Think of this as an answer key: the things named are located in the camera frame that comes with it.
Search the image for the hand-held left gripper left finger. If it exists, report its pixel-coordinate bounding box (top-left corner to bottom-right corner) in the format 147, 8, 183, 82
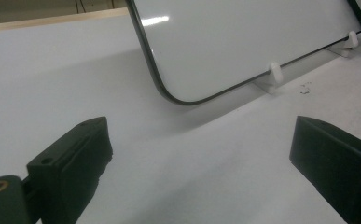
26, 116, 114, 224

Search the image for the white board stand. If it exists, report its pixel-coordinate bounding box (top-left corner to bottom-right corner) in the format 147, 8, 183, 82
252, 30, 361, 96

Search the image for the white board with dark edge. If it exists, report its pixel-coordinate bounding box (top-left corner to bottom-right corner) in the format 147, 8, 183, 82
125, 0, 361, 106

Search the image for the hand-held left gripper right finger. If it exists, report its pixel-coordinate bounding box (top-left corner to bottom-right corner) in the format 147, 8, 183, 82
289, 115, 361, 224

